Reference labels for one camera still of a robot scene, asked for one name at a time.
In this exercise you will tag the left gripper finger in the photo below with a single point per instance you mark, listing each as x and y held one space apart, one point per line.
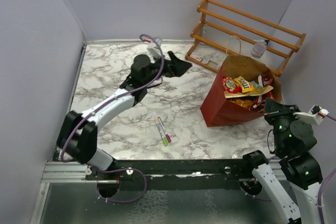
178 70
173 58

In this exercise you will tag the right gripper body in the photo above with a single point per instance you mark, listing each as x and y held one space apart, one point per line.
280 119

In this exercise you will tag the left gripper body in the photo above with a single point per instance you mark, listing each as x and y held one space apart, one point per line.
167 69

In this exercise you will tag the red doritos chip bag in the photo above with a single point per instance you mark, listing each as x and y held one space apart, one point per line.
259 102

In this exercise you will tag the red brown paper bag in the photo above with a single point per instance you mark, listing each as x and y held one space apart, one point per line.
220 111

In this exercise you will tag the red cheez-it snack bag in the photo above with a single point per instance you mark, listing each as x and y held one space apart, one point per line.
230 86

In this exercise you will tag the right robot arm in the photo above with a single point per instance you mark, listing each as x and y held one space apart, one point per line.
293 140

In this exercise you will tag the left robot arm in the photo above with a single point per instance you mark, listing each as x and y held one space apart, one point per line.
78 136

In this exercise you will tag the gold foil snack bag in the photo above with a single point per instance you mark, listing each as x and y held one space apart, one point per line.
255 92

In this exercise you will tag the teal white snack bag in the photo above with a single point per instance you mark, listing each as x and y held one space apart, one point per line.
256 85

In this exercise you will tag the red white small box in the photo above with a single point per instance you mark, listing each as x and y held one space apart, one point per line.
196 57

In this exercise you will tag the yellow m&m's packet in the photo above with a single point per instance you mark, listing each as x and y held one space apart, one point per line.
244 84

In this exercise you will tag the open small cardboard box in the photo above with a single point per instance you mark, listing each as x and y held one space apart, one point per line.
212 64

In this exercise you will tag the wooden shelf rack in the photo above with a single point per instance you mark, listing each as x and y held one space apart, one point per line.
223 29

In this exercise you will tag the clear plastic cup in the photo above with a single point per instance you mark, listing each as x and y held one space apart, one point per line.
258 49

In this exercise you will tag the purple cap marker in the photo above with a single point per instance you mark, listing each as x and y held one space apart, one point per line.
164 130

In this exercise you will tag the green cap marker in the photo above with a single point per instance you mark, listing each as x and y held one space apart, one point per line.
161 133

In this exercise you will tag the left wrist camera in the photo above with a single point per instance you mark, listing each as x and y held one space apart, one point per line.
153 47

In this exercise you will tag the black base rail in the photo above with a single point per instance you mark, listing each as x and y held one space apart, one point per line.
193 174

